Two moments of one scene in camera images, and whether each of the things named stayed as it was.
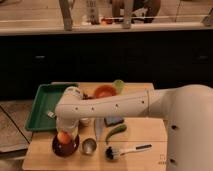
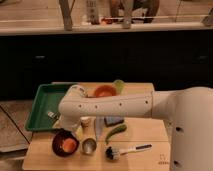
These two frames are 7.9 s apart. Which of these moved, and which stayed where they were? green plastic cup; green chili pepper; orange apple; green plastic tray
Moved: orange apple
Stayed: green chili pepper; green plastic tray; green plastic cup
